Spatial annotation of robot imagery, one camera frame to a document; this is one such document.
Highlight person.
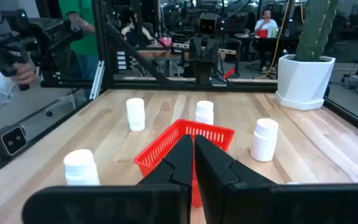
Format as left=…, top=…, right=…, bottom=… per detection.
left=254, top=9, right=280, bottom=74
left=57, top=0, right=101, bottom=100

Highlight green cactus plant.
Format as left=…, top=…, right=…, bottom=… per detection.
left=293, top=0, right=339, bottom=62

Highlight person's hand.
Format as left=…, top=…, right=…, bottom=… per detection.
left=11, top=62, right=37, bottom=85

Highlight white pill bottle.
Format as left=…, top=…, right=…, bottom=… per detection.
left=126, top=98, right=146, bottom=132
left=250, top=118, right=279, bottom=162
left=195, top=100, right=214, bottom=126
left=63, top=149, right=101, bottom=187

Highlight silver aluminium extrusion bar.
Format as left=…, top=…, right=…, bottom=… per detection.
left=89, top=60, right=105, bottom=100

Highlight white hexagonal plant pot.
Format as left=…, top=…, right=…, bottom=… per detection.
left=275, top=54, right=336, bottom=111

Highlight black stereo camera box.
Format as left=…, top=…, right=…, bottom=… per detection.
left=0, top=124, right=29, bottom=171

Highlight red plastic mesh basket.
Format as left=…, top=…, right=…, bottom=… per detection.
left=134, top=118, right=236, bottom=208

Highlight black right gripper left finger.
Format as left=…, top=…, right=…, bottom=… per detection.
left=21, top=134, right=195, bottom=224

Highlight black labelled drawer unit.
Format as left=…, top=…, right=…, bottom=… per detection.
left=115, top=49, right=129, bottom=72

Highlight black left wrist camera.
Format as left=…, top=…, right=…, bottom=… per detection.
left=198, top=12, right=219, bottom=35

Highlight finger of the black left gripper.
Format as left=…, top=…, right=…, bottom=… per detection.
left=204, top=36, right=221, bottom=63
left=188, top=36, right=205, bottom=63

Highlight yellow hanging cable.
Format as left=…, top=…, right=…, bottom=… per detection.
left=255, top=0, right=291, bottom=79

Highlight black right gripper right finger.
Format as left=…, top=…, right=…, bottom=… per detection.
left=195, top=134, right=358, bottom=224

